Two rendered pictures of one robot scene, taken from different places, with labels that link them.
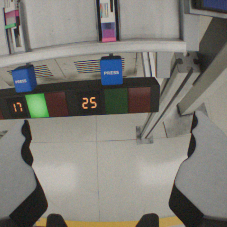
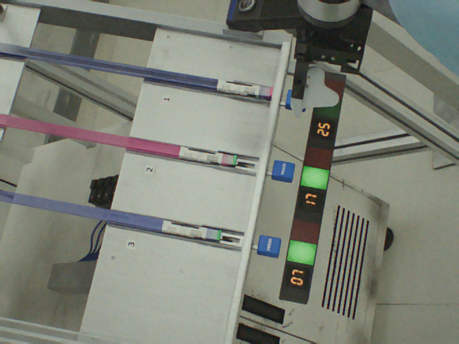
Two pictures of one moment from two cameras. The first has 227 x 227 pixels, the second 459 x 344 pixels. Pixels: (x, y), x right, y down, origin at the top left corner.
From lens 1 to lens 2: 1.06 m
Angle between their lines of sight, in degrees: 39
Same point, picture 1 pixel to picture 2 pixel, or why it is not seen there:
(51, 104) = (316, 162)
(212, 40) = not seen: hidden behind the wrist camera
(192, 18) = (266, 35)
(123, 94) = not seen: hidden behind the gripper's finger
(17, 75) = (277, 170)
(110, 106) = (330, 112)
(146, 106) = (337, 84)
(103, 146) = not seen: outside the picture
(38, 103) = (312, 175)
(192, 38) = (282, 37)
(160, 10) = (257, 58)
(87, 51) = (275, 105)
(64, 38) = (261, 127)
